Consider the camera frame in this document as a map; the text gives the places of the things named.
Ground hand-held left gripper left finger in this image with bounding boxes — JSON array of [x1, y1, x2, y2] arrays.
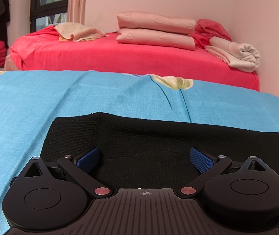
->
[[18, 147, 113, 198]]

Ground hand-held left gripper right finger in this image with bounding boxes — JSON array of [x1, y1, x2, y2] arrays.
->
[[178, 147, 268, 198]]

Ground black knit pants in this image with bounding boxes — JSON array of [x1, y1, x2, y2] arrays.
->
[[9, 112, 279, 233]]

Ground blue floral blanket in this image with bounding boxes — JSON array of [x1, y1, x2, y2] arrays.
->
[[0, 70, 279, 235]]

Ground red bed sheet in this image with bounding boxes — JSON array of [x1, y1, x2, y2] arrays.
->
[[5, 24, 260, 91]]

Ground white folded blanket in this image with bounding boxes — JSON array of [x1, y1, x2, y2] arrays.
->
[[204, 36, 261, 73]]

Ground beige towel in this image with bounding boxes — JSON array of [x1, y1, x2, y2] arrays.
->
[[54, 23, 107, 42]]

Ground lower pink pillow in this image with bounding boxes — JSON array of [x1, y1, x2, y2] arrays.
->
[[116, 28, 196, 51]]

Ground pink pillow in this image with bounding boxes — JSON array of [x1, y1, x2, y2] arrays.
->
[[116, 28, 196, 51], [116, 11, 196, 35]]

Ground red folded blanket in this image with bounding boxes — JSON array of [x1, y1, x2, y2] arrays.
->
[[193, 19, 232, 49]]

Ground upper pink pillow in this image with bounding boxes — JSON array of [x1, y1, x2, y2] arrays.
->
[[116, 11, 196, 35]]

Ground dark framed window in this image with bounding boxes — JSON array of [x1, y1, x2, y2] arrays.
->
[[29, 0, 70, 33]]

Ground pink patterned curtain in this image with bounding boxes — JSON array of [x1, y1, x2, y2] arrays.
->
[[67, 0, 88, 26]]

